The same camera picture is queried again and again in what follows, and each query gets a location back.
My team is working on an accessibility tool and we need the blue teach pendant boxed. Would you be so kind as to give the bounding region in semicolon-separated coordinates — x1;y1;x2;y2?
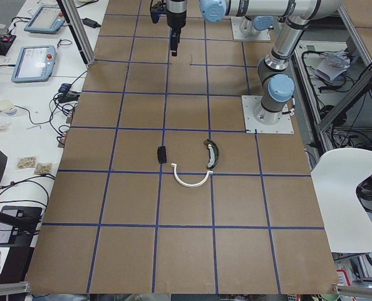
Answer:
24;6;65;34
11;45;56;83

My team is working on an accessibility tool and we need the far blue teach pendant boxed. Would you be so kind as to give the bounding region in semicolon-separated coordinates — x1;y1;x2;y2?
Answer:
24;6;65;34

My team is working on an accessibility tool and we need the white curved plastic clamp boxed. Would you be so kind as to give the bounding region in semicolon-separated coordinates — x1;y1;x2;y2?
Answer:
171;163;214;188

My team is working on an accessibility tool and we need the right aluminium frame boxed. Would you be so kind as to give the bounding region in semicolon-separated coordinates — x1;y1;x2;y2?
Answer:
314;6;372;157

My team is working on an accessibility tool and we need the small black remote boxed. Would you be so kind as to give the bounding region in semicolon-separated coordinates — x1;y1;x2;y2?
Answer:
157;145;167;164

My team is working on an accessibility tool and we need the near blue teach pendant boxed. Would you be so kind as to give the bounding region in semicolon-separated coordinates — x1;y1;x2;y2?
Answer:
11;45;56;83

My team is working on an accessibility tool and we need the white chair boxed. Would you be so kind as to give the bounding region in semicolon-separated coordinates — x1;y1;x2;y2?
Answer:
311;148;372;253

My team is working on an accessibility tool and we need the green white curved part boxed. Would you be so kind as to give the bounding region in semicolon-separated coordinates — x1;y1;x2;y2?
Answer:
204;139;220;170

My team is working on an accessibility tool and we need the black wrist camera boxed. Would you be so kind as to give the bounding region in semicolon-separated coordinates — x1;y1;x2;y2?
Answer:
150;0;167;24

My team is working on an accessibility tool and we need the aluminium frame post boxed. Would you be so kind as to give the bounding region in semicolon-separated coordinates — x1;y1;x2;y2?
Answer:
57;0;95;66

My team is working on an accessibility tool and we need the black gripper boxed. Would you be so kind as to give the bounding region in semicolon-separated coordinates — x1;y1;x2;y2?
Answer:
167;0;187;56

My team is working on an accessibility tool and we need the black power adapter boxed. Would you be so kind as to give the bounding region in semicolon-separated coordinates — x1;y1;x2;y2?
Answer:
82;18;101;28

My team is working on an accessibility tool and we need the black flat device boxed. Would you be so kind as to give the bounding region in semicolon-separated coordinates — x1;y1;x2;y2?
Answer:
0;206;42;247

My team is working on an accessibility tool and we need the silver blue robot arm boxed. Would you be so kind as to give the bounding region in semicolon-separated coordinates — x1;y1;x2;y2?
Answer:
199;0;343;125

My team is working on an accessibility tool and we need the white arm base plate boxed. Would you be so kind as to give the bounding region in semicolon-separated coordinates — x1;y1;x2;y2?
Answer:
242;95;294;134

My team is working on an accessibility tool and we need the blue usb adapter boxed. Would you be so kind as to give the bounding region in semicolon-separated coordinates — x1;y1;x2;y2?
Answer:
58;83;71;93

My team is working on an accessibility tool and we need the bag of small parts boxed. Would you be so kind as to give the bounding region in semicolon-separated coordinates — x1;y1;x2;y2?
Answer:
16;156;37;169

